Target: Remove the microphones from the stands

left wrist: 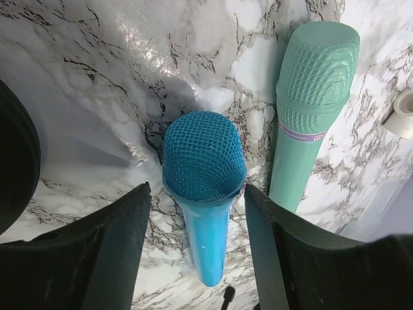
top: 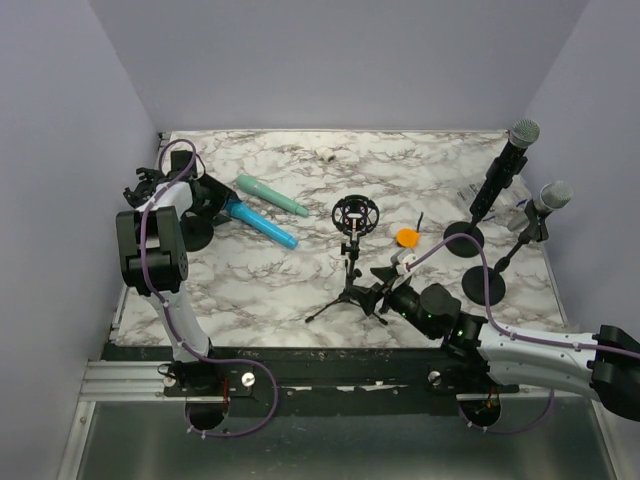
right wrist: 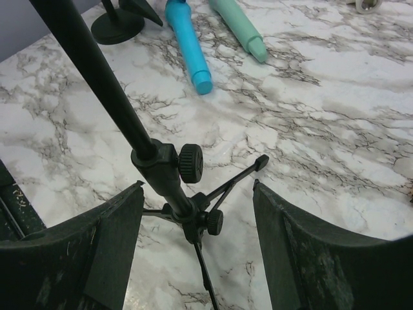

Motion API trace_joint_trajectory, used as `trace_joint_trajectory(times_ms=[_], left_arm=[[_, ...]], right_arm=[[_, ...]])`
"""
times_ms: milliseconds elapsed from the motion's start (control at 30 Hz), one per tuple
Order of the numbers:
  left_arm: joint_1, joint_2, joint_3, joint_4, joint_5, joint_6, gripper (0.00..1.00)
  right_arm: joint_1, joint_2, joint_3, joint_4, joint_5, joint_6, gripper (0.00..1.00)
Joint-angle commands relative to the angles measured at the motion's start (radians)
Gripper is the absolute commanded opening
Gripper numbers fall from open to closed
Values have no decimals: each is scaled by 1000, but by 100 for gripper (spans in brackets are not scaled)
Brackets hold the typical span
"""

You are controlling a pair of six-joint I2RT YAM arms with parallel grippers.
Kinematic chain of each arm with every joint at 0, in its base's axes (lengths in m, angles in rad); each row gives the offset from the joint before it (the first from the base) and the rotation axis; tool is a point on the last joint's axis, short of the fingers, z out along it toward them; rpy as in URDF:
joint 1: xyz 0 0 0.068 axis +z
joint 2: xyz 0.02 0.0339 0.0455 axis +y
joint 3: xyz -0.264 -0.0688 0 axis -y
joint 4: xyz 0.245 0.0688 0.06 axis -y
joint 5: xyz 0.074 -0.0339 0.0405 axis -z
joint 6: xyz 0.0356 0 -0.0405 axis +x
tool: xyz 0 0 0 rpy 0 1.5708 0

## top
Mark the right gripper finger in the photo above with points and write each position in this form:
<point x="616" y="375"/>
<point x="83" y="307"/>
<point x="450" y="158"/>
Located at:
<point x="368" y="297"/>
<point x="388" y="276"/>

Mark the black mounting rail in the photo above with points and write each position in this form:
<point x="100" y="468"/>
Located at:
<point x="313" y="382"/>

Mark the black microphone silver grille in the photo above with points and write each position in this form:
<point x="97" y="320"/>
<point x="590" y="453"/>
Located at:
<point x="504" y="167"/>

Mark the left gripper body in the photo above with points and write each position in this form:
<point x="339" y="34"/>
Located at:
<point x="201" y="207"/>

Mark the mint green microphone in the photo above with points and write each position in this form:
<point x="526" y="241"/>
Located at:
<point x="253" y="186"/>

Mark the orange tape measure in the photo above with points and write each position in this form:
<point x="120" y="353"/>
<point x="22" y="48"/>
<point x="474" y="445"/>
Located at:
<point x="409" y="237"/>

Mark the white pipe elbow fitting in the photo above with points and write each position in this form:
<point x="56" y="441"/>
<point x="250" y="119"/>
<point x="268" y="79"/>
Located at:
<point x="327" y="155"/>

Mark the clear plastic screw box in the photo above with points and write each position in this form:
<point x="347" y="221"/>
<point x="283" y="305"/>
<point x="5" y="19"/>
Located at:
<point x="512" y="198"/>

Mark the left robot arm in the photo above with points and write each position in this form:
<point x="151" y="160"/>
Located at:
<point x="171" y="214"/>

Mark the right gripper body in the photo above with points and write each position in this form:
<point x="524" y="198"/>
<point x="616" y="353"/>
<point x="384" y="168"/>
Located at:
<point x="404" y="299"/>

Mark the black tripod shock-mount stand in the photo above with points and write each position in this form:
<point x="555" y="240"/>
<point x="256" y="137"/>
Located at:
<point x="354" y="216"/>

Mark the black round-base stand front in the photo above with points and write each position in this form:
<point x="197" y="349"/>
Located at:
<point x="475" y="282"/>

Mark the grey microphone silver grille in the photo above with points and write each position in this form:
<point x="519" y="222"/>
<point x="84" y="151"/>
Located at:
<point x="552" y="197"/>

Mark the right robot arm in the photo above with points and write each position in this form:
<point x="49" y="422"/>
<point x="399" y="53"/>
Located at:
<point x="603" y="366"/>

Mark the blue microphone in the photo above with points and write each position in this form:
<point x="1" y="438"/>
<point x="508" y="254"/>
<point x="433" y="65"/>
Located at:
<point x="240" y="211"/>

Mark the black round-base stand rear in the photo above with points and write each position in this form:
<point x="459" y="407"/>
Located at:
<point x="462" y="236"/>

